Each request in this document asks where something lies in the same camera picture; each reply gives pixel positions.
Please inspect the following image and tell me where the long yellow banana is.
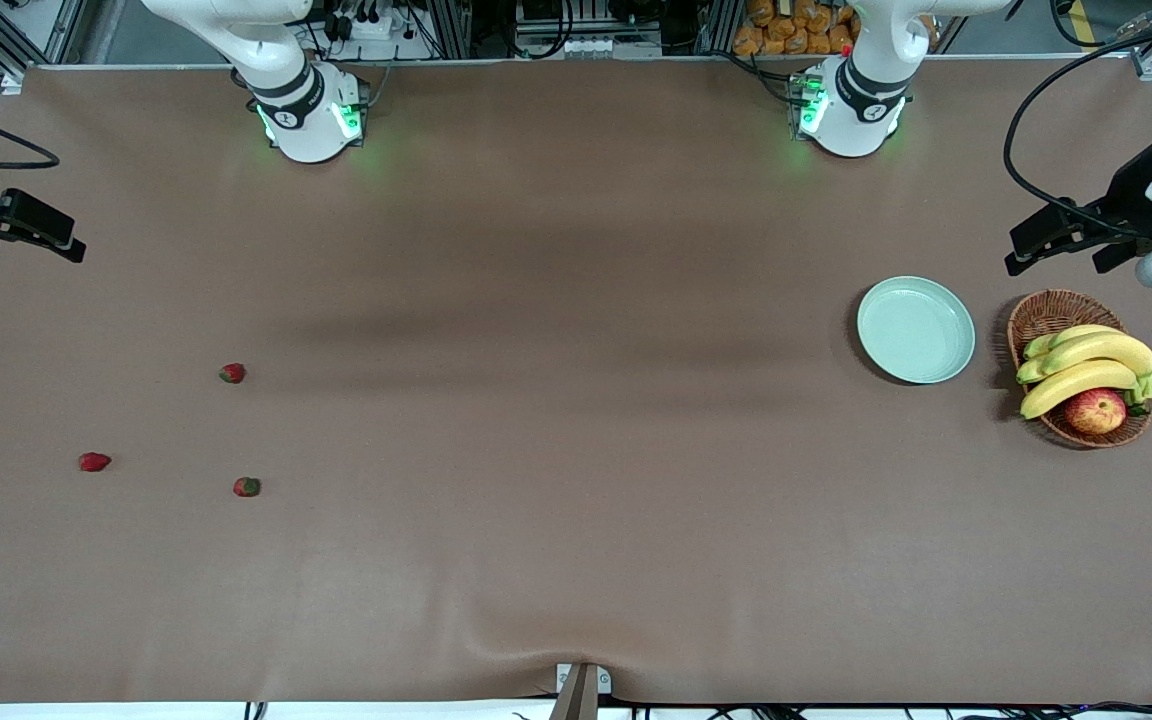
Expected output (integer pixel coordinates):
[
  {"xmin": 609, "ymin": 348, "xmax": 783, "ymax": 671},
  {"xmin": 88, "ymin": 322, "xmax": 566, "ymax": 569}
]
[{"xmin": 1016, "ymin": 333, "xmax": 1152, "ymax": 387}]

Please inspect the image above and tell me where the black box device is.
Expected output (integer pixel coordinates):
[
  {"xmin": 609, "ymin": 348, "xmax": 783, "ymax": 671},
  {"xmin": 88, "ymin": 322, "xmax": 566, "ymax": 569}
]
[{"xmin": 520, "ymin": 0, "xmax": 578, "ymax": 32}]

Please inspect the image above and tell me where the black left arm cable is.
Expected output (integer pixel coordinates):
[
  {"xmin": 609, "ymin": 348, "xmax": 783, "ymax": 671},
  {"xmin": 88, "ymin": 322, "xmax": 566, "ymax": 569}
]
[{"xmin": 1002, "ymin": 18, "xmax": 1152, "ymax": 241}]

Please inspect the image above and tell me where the metal table clamp bracket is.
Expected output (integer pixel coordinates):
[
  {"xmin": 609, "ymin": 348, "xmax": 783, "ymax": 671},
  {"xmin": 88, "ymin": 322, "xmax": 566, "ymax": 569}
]
[{"xmin": 554, "ymin": 662, "xmax": 614, "ymax": 720}]

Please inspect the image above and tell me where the orange bread bag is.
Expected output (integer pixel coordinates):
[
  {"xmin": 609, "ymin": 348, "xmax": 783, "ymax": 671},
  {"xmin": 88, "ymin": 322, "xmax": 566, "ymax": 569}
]
[{"xmin": 732, "ymin": 0, "xmax": 862, "ymax": 58}]

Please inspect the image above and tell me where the light green round plate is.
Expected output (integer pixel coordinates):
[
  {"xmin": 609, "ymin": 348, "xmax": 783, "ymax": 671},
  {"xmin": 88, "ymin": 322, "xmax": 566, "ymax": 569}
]
[{"xmin": 856, "ymin": 276, "xmax": 977, "ymax": 386}]

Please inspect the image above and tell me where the long white socket bar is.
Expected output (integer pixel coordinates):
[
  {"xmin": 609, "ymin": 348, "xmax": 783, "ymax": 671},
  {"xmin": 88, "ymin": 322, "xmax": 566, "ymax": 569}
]
[{"xmin": 514, "ymin": 35, "xmax": 664, "ymax": 60}]

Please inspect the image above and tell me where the small greenish yellow banana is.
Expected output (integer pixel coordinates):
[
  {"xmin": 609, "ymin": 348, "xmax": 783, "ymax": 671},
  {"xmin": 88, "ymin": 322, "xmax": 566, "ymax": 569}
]
[{"xmin": 1023, "ymin": 324, "xmax": 1124, "ymax": 361}]

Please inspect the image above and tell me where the red yellow apple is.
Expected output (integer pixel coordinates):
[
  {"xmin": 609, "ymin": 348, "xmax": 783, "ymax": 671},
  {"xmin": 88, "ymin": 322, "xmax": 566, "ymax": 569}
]
[{"xmin": 1063, "ymin": 388, "xmax": 1129, "ymax": 436}]

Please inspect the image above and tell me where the brown wicker basket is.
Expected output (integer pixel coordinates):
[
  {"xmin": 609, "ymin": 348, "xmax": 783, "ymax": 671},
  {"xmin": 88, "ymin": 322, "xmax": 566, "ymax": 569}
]
[{"xmin": 1007, "ymin": 289, "xmax": 1152, "ymax": 449}]

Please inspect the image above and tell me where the large table cover mat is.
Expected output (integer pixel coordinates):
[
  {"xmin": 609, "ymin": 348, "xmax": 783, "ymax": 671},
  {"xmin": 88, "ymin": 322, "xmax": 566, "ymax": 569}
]
[{"xmin": 0, "ymin": 55, "xmax": 1152, "ymax": 707}]

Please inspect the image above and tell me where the white power strip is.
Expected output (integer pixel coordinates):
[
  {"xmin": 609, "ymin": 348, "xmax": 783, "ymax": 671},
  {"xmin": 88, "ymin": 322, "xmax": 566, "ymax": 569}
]
[{"xmin": 331, "ymin": 8, "xmax": 398, "ymax": 43}]

